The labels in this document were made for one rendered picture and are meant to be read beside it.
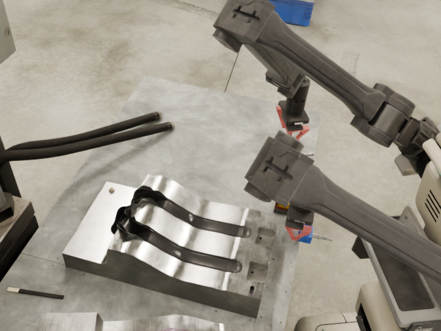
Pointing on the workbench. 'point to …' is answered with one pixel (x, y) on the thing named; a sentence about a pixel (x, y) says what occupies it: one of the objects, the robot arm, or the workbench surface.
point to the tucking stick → (35, 293)
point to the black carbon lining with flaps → (125, 220)
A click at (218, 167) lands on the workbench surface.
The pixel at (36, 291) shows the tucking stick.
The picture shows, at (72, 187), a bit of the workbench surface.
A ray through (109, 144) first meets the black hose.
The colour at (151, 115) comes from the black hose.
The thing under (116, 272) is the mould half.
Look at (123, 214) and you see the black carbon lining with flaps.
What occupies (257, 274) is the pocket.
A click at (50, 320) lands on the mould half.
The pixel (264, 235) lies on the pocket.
